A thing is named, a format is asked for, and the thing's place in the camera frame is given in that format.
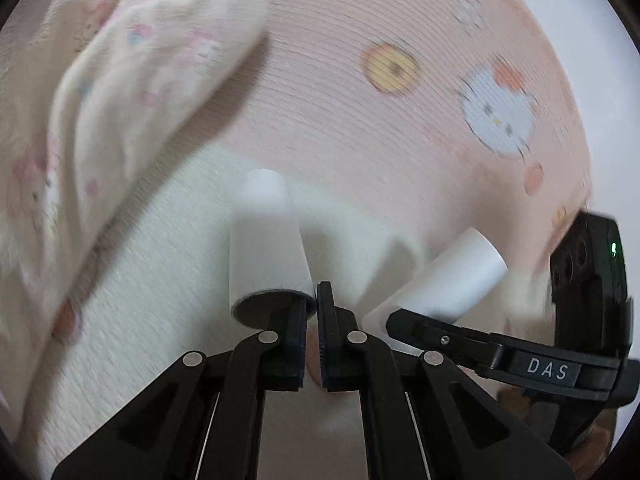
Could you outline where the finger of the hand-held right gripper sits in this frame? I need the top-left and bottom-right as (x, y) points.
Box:
(387, 309), (511, 376)

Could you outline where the pink cat print blanket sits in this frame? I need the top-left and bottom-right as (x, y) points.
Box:
(0, 0), (601, 480)

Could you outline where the cream printed quilt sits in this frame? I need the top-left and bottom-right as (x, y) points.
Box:
(0, 0), (271, 311)

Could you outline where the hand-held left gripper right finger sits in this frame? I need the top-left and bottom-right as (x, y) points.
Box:
(316, 281), (576, 480)

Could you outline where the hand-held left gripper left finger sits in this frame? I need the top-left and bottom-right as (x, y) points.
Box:
(52, 296), (308, 480)

